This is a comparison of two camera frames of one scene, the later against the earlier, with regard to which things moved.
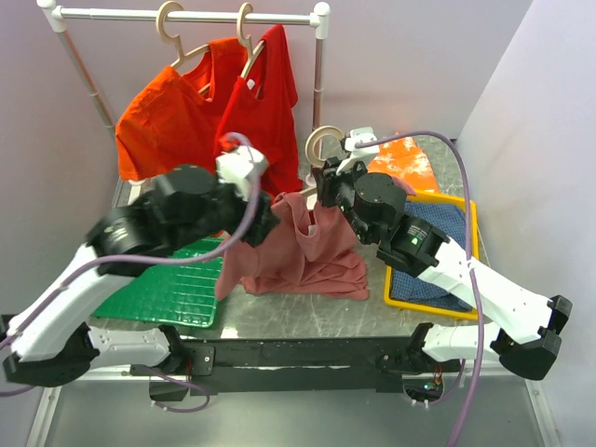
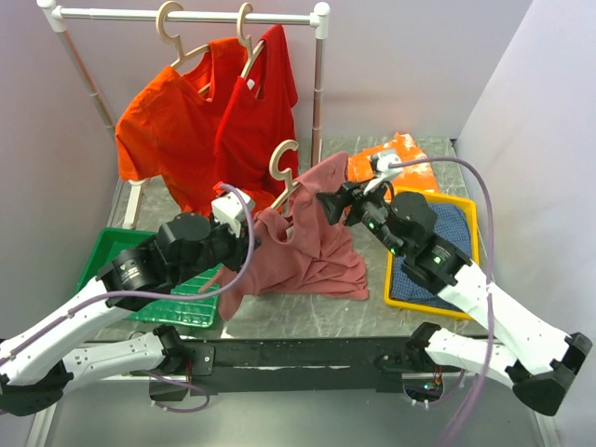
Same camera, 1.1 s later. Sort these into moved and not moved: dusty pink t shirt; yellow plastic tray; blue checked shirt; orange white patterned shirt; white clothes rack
Moved: dusty pink t shirt
Not moved: orange white patterned shirt; white clothes rack; yellow plastic tray; blue checked shirt
